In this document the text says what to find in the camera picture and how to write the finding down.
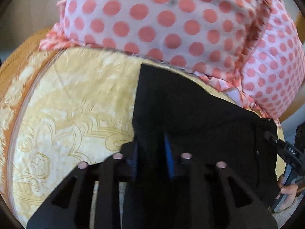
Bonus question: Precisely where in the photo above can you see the black pants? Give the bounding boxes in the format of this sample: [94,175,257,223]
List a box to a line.
[122,64,279,228]

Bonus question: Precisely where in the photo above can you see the person's right hand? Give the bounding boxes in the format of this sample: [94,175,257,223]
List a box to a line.
[277,175,301,211]

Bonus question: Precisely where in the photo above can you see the yellow patterned bedspread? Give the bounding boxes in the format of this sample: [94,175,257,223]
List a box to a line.
[0,27,287,229]

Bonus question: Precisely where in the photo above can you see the pink polka dot pillow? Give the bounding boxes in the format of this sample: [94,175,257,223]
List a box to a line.
[193,0,305,127]
[40,0,267,80]

